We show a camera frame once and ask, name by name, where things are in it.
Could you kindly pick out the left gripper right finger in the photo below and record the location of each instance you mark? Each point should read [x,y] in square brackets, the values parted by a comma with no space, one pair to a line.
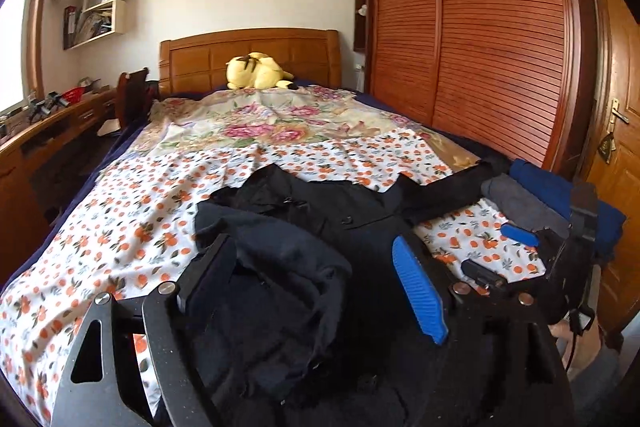
[498,364]

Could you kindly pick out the black trench coat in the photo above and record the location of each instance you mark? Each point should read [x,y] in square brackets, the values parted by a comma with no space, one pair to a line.
[304,322]

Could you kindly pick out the right hand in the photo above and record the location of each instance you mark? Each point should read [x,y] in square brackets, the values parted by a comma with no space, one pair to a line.
[580,351]

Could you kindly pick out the folded blue garment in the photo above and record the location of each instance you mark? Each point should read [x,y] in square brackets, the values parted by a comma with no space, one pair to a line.
[554,191]

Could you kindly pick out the folded grey garment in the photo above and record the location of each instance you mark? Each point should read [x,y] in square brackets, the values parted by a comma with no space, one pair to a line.
[522,207]

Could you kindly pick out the orange print bed sheet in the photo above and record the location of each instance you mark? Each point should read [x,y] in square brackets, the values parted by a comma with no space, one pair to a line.
[135,230]

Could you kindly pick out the wooden desk cabinet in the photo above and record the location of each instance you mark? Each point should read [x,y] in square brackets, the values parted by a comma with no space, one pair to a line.
[36,167]

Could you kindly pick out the wooden chair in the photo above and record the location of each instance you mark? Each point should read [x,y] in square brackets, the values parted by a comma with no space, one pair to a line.
[134,97]

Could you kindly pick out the wooden door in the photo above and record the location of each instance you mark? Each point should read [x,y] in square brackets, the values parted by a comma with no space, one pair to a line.
[612,160]

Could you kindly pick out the floral quilt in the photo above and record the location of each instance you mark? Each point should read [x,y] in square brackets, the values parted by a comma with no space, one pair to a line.
[312,114]

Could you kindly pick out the red basket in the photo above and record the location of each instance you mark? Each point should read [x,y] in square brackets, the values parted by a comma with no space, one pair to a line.
[74,95]

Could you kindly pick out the wooden louvered wardrobe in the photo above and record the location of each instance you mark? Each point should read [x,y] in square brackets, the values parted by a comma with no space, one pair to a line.
[517,75]

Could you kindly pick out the yellow plush toy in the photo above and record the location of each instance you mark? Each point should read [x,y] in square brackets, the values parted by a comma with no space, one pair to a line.
[257,71]

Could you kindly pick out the window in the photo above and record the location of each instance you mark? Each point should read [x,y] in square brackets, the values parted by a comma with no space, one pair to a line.
[21,76]

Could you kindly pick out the white wall shelf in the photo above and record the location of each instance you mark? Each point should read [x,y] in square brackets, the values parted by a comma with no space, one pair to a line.
[87,21]

